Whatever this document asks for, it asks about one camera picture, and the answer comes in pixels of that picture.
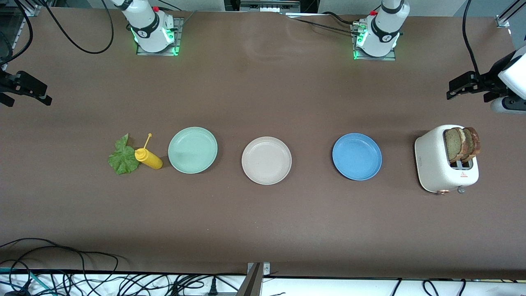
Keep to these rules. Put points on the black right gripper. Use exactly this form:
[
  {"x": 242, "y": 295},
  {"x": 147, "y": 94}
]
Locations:
[{"x": 5, "y": 82}]

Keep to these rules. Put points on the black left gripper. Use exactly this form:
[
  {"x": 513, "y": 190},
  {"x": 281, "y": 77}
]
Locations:
[{"x": 490, "y": 79}]

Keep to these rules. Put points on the dark crust bread slice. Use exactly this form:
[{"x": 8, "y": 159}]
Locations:
[{"x": 472, "y": 142}]

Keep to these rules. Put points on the light brown bread slice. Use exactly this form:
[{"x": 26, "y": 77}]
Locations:
[{"x": 453, "y": 144}]

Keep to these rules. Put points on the green lettuce leaf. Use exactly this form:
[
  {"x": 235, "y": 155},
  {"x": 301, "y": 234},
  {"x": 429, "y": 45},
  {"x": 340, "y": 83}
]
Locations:
[{"x": 121, "y": 160}]

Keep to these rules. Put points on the yellow squeeze bottle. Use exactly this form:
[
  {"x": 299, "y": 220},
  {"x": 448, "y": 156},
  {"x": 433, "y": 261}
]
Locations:
[{"x": 151, "y": 160}]

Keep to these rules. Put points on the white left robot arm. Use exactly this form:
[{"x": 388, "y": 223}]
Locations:
[{"x": 384, "y": 28}]

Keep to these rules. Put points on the blue plate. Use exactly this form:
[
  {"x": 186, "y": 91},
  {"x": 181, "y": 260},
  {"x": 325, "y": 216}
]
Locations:
[{"x": 356, "y": 157}]

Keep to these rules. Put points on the mint green plate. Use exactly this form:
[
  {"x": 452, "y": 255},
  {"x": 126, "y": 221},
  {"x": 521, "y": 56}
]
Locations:
[{"x": 193, "y": 150}]

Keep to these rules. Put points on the beige plate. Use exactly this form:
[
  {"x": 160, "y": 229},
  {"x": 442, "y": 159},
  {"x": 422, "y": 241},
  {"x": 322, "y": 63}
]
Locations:
[{"x": 266, "y": 160}]

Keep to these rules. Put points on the white toaster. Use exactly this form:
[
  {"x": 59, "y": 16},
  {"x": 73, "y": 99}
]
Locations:
[{"x": 431, "y": 164}]

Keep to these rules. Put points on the black power strip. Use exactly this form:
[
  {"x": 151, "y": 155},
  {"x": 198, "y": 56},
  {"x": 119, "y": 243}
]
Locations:
[{"x": 267, "y": 6}]

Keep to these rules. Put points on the black power plug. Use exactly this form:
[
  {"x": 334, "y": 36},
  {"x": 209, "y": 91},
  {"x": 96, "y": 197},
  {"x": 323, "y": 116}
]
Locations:
[{"x": 213, "y": 287}]

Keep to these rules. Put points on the aluminium frame profile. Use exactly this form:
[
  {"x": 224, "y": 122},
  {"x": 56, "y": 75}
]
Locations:
[
  {"x": 32, "y": 10},
  {"x": 503, "y": 20}
]

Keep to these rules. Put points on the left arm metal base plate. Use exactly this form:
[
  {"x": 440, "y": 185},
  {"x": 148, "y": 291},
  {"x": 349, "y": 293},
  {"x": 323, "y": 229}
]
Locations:
[{"x": 392, "y": 58}]

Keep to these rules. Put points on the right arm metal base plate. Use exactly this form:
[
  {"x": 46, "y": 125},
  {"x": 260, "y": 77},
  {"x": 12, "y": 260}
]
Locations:
[{"x": 179, "y": 28}]

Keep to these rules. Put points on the metal camera stand post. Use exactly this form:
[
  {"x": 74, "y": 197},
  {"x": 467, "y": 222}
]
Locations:
[{"x": 251, "y": 283}]

